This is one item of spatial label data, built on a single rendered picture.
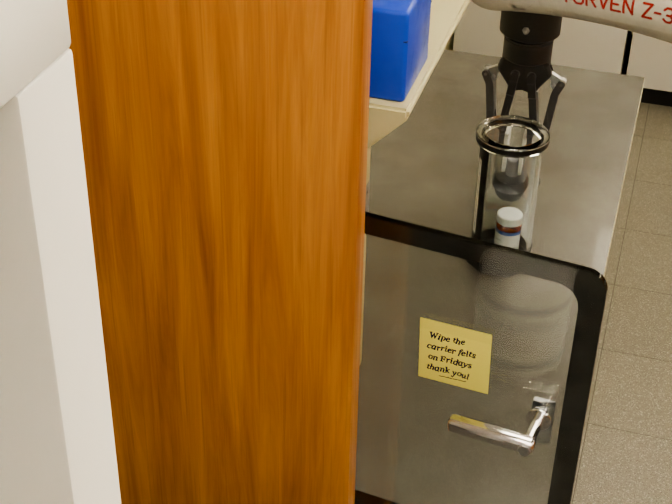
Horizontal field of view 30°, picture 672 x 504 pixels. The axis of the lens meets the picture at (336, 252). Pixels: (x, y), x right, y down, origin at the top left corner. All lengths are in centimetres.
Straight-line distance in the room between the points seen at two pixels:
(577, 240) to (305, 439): 85
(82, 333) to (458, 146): 207
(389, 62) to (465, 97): 130
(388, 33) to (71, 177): 94
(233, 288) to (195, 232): 7
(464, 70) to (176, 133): 146
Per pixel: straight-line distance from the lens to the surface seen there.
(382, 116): 118
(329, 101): 109
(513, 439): 126
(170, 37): 112
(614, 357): 337
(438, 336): 128
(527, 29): 191
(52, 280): 22
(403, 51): 116
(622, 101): 251
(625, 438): 313
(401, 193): 214
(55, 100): 21
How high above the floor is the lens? 205
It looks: 34 degrees down
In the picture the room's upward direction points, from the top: 1 degrees clockwise
